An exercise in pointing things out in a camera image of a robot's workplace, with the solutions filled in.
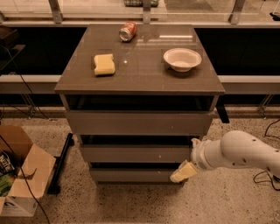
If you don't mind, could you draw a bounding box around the black cable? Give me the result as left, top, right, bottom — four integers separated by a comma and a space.
0, 45, 53, 224
252, 117, 280, 192

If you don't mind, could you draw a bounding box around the grey drawer cabinet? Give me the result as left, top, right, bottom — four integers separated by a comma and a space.
53, 24, 226, 187

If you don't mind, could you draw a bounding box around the black table leg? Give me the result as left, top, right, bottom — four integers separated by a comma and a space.
216, 105, 229, 123

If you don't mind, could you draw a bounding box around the open cardboard box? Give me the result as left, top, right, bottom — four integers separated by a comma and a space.
0, 125, 55, 217

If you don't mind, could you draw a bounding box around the black floor bar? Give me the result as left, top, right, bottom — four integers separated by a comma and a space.
47, 133, 74, 195

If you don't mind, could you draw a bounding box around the grey top drawer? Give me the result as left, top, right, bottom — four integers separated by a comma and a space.
66, 110, 214, 136

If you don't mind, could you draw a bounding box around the metal window railing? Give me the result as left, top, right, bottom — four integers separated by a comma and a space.
0, 0, 280, 27

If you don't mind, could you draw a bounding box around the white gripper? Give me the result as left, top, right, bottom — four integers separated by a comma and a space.
170, 138, 222, 183

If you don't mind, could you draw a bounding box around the grey drawer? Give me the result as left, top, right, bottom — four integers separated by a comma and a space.
66, 110, 214, 136
80, 145, 193, 163
89, 169, 173, 184

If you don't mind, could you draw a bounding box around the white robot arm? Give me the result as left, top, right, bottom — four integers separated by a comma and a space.
170, 130, 280, 183

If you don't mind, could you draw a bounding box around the green snack bag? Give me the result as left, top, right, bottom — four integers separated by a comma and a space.
0, 173, 15, 197

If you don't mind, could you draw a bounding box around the black cable left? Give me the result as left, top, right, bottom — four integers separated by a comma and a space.
0, 45, 53, 224

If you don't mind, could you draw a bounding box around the black cable right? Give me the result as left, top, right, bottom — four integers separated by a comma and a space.
252, 117, 280, 192

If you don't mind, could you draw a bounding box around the black snack bag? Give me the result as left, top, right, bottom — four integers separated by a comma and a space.
0, 150, 16, 176

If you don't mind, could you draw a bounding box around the white bowl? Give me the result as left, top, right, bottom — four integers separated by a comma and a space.
164, 48, 202, 73

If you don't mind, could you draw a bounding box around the yellow sponge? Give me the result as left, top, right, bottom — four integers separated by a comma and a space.
94, 54, 116, 76

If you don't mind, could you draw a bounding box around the grey bottom drawer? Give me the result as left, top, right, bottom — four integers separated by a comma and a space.
89, 169, 173, 184

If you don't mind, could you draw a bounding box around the red soda can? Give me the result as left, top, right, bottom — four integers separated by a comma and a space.
119, 21, 137, 42

